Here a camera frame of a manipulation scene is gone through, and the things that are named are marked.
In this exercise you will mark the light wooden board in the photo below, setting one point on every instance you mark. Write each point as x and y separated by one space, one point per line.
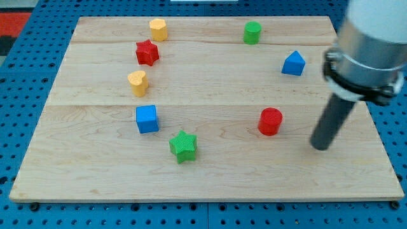
209 83

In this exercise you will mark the red star block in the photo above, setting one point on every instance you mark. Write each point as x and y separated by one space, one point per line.
146 53

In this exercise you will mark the green star block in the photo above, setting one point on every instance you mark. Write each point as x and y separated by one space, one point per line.
184 146

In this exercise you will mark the green cylinder block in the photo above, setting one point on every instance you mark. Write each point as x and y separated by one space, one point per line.
252 31

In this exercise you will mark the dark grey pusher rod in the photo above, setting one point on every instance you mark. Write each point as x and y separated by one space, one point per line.
333 117

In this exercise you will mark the yellow heart block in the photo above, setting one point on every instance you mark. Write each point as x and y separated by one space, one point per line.
139 83

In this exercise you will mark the blue cube block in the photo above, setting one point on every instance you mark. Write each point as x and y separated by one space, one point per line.
147 119

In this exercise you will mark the yellow hexagon block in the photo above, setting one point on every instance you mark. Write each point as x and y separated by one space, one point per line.
158 28

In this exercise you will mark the blue triangle block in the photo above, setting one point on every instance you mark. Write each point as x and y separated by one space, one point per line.
294 64

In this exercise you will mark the red cylinder block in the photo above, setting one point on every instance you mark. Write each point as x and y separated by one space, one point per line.
270 121

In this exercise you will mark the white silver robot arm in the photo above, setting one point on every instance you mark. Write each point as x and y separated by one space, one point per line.
365 62

